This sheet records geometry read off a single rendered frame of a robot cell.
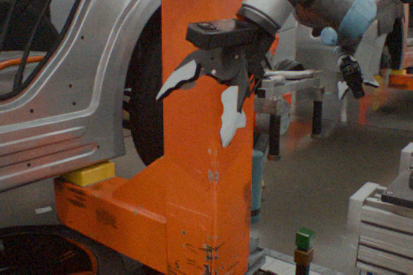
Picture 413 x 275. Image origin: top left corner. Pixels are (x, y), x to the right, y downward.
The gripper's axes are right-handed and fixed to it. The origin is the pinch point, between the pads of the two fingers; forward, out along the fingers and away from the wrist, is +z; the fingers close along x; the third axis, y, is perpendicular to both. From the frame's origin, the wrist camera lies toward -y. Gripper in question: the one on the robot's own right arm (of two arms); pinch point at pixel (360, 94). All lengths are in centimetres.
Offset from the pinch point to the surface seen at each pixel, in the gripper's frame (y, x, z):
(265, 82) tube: 28.3, -28.1, 20.8
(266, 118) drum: 11.1, -34.0, 12.8
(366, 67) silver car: -111, 29, -219
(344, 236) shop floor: -108, -27, -30
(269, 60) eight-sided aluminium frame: 18.8, -28.6, -16.0
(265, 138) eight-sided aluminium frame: -13.3, -42.3, -11.2
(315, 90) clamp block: 7.0, -15.3, -2.0
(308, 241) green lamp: 5, -27, 67
